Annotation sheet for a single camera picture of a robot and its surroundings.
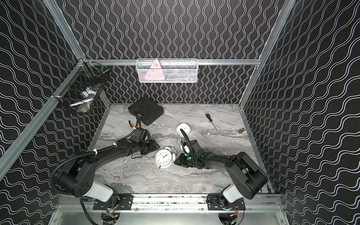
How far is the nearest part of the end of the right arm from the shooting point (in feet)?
2.21

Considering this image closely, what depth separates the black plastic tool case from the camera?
3.55ft

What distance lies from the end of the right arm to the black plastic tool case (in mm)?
388
